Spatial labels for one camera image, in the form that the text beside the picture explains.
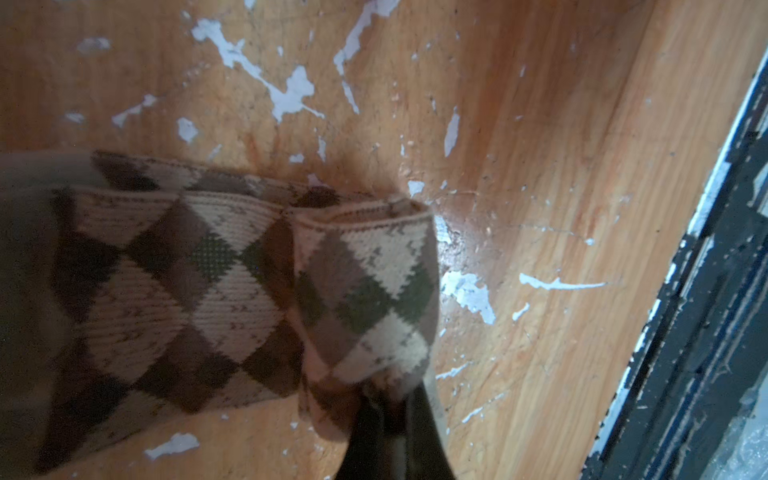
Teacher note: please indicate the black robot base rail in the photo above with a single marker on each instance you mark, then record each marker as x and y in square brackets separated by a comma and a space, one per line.
[685, 394]

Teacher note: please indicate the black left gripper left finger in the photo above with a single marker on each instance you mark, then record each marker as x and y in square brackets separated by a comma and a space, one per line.
[370, 454]

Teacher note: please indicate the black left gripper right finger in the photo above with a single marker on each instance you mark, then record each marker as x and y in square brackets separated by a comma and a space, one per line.
[425, 454]

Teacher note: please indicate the olive argyle patterned sock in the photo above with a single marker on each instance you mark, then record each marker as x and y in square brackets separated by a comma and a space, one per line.
[137, 290]

